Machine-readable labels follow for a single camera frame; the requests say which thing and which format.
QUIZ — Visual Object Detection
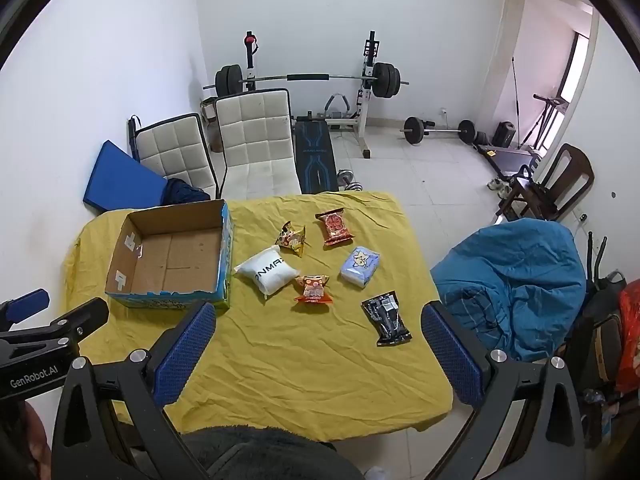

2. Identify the chrome dumbbell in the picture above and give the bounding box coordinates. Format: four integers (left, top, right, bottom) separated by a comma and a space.
337, 169, 365, 192

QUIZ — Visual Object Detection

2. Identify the blue quilt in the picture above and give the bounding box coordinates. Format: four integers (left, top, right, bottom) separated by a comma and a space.
430, 217, 587, 363

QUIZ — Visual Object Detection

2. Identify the red bag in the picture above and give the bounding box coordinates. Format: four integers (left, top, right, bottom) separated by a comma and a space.
615, 280, 640, 393

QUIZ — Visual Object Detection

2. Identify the yellow tablecloth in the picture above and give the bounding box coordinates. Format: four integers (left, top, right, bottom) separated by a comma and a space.
64, 191, 456, 436

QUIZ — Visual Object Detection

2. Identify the yellow chip bag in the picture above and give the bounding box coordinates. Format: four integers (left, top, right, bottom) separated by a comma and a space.
275, 221, 307, 258

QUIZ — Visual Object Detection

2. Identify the light blue tissue pack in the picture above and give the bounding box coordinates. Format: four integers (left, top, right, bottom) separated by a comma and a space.
340, 246, 381, 288

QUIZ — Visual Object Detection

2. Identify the white padded chair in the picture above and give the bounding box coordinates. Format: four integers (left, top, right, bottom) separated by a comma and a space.
214, 88, 303, 200
134, 112, 218, 198

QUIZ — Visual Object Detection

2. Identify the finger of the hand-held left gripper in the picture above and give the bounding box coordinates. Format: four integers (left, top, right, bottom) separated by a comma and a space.
27, 297, 110, 361
0, 289, 51, 333

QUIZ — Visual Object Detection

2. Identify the black foil packet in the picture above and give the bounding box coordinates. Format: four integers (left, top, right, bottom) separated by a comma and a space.
361, 290, 413, 348

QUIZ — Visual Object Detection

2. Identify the black tripod stand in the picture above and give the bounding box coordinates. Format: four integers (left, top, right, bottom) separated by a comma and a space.
520, 94, 568, 148

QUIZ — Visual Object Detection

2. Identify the dark blue cloth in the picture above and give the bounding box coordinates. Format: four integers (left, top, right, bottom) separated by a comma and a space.
162, 178, 211, 206

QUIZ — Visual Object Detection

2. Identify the short barbell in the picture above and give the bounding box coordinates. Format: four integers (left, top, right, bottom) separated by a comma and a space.
399, 116, 476, 146

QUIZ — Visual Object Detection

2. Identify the cardboard box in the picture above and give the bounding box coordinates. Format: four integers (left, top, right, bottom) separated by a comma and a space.
104, 199, 236, 311

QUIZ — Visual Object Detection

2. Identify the black speaker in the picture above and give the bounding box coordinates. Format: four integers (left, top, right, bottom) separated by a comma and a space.
491, 121, 518, 148

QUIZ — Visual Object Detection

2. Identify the brown carton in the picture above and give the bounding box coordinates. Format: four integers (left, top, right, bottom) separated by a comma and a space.
201, 100, 223, 152

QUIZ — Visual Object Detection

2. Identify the window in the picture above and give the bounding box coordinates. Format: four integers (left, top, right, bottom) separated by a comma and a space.
560, 32, 591, 106

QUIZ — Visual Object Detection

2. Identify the small orange snack bag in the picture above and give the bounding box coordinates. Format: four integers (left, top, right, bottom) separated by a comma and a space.
293, 275, 335, 305

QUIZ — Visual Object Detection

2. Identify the black treadmill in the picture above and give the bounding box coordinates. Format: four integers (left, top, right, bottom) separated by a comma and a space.
475, 144, 541, 181

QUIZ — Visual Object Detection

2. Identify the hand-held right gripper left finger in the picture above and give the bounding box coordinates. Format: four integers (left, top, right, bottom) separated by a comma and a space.
52, 302, 218, 480

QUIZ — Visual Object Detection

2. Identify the red snack packet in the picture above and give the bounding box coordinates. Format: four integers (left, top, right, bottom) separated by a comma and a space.
315, 208, 356, 247

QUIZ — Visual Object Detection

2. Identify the dark wooden chair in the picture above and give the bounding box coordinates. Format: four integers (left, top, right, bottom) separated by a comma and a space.
495, 142, 596, 223

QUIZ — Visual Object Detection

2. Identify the blue foam mat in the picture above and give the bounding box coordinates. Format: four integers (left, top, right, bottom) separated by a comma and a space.
82, 140, 168, 213

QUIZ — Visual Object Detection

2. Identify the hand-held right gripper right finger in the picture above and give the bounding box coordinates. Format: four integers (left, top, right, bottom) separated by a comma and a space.
421, 301, 586, 480

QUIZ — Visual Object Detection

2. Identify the white pillow packet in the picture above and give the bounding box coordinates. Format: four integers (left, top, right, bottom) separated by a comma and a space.
233, 245, 300, 301

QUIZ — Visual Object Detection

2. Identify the dark fleece clothing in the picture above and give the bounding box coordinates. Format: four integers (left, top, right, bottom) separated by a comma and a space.
180, 425, 366, 480

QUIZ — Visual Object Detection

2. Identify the long barbell with black plates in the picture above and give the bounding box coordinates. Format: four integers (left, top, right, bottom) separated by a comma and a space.
202, 62, 411, 100

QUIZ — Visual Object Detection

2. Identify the dark bag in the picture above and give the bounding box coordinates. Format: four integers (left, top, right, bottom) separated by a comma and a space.
575, 270, 626, 411

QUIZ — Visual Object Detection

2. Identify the white barbell rack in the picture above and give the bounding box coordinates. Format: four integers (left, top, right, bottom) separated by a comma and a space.
242, 30, 381, 158

